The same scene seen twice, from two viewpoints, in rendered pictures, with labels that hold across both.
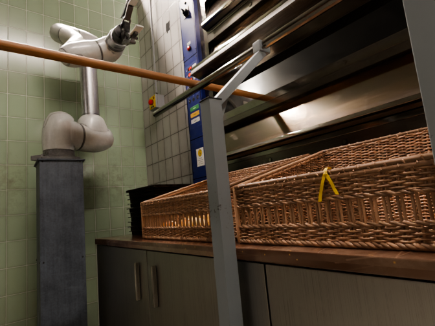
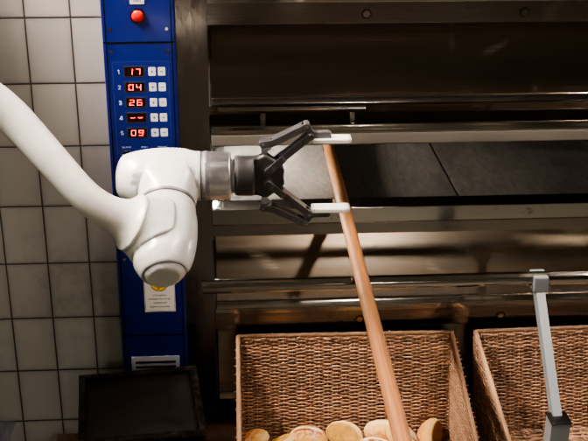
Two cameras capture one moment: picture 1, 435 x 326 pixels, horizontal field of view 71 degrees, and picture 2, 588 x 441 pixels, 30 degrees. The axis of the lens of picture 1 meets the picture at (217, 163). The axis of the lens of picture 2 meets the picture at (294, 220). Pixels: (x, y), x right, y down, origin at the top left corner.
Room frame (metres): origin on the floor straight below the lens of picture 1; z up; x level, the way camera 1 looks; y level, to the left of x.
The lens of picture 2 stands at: (0.13, 1.85, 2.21)
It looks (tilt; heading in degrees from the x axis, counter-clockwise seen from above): 24 degrees down; 305
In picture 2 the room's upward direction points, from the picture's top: straight up
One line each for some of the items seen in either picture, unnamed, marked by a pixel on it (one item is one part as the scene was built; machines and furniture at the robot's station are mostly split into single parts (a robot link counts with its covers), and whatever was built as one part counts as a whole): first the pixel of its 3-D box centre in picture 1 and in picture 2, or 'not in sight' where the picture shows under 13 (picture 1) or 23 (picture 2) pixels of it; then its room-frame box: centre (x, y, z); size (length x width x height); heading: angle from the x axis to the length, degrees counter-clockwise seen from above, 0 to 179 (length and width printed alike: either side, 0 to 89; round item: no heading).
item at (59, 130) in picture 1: (60, 132); not in sight; (1.63, 0.84, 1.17); 0.18 x 0.16 x 0.22; 144
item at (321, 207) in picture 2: (136, 30); (330, 207); (1.14, 0.27, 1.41); 0.07 x 0.03 x 0.01; 38
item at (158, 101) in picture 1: (156, 103); not in sight; (2.11, 0.39, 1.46); 0.10 x 0.07 x 0.10; 39
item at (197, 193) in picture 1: (223, 197); (353, 430); (1.25, -0.01, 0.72); 0.56 x 0.49 x 0.28; 38
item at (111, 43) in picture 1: (118, 39); (218, 175); (1.31, 0.40, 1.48); 0.09 x 0.06 x 0.09; 128
